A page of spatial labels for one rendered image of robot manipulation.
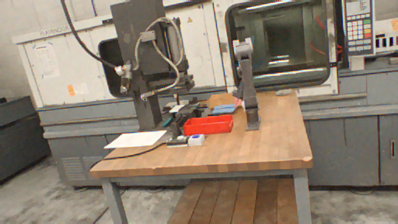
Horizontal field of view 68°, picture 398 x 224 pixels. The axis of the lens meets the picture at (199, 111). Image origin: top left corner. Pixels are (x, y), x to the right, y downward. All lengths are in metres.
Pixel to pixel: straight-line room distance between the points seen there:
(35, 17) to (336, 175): 5.34
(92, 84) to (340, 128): 2.12
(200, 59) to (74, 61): 1.21
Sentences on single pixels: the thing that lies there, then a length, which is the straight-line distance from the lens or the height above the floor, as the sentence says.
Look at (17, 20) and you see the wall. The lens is 6.46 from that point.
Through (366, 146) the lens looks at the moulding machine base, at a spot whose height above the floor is 0.41.
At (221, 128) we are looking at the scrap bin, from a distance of 1.53.
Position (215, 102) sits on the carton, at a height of 0.94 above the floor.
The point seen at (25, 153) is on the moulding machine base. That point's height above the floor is 0.24.
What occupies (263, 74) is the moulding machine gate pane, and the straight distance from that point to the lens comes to 2.27.
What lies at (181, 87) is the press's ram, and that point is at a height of 1.14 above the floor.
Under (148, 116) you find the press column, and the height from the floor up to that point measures 0.98.
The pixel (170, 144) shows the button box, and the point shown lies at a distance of 1.48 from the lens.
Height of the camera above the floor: 1.43
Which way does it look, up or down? 15 degrees down
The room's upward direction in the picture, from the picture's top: 11 degrees counter-clockwise
